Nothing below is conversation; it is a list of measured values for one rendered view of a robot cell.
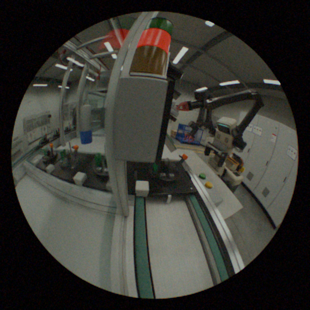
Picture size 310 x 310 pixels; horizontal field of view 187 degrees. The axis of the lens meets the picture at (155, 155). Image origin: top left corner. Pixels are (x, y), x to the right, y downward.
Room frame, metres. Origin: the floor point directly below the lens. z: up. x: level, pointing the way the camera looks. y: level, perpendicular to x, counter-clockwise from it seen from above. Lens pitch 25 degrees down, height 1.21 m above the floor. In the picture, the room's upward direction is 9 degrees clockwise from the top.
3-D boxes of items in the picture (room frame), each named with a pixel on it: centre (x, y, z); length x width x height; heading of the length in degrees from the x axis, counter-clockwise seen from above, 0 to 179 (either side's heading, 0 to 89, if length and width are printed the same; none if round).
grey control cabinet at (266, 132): (1.40, -3.13, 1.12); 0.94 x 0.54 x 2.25; 10
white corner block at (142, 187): (0.22, 0.03, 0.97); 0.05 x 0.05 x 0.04; 10
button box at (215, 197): (0.28, -0.28, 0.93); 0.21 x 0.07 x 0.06; 10
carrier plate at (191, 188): (0.33, -0.05, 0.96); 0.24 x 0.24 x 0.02; 10
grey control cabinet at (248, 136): (2.12, -3.00, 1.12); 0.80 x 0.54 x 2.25; 10
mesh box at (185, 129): (4.99, -1.74, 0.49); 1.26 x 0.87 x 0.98; 102
